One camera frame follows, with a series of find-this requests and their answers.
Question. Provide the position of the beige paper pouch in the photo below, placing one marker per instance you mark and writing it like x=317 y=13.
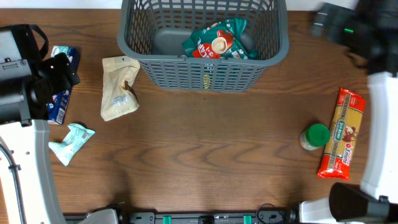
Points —
x=119 y=74

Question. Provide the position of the green coffee sachet bag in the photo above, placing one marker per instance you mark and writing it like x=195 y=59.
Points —
x=220 y=40

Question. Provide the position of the mint green small packet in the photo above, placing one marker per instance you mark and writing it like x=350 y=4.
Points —
x=72 y=143

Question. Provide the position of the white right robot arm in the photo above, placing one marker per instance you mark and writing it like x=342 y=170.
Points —
x=370 y=31

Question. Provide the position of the grey plastic mesh basket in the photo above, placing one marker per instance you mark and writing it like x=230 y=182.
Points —
x=152 y=32

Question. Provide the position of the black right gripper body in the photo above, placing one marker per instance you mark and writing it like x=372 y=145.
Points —
x=325 y=23

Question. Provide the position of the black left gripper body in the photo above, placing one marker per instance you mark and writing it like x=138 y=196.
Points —
x=53 y=76

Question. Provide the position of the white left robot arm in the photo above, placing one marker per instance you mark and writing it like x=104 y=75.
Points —
x=26 y=174

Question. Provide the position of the blue Kleenex tissue pack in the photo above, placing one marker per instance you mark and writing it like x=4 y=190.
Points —
x=57 y=109

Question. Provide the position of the green lid jar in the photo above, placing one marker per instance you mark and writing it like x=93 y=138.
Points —
x=314 y=137

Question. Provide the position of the red spaghetti pack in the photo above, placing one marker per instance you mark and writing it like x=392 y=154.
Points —
x=344 y=131

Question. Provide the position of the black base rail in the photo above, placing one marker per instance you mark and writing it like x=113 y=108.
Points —
x=266 y=213

